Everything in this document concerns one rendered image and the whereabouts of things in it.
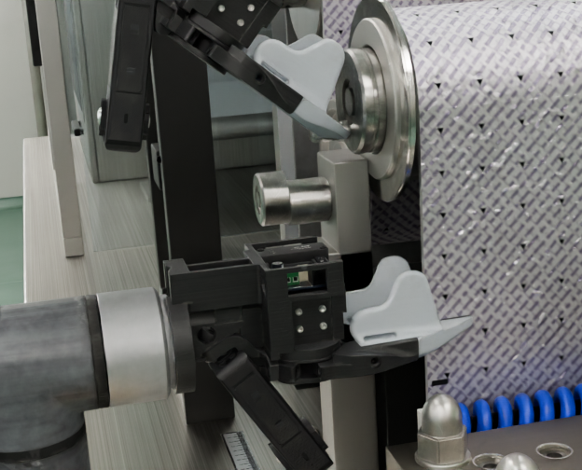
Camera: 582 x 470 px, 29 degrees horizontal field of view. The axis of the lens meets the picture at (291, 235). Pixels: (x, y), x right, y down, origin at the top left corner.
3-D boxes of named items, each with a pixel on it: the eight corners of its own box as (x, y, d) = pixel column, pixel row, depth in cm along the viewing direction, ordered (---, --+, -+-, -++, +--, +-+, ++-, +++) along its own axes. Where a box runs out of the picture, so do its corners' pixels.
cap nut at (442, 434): (407, 450, 75) (405, 388, 73) (458, 442, 75) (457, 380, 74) (425, 475, 71) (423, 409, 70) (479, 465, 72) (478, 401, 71)
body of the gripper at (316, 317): (354, 261, 72) (168, 284, 69) (361, 385, 74) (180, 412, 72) (324, 232, 79) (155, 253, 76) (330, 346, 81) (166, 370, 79)
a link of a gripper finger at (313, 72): (396, 85, 76) (289, 4, 74) (346, 156, 77) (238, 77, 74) (385, 81, 79) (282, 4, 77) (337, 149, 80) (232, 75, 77)
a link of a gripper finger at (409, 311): (485, 267, 75) (352, 283, 73) (487, 350, 76) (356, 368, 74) (468, 255, 77) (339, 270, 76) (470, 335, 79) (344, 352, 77)
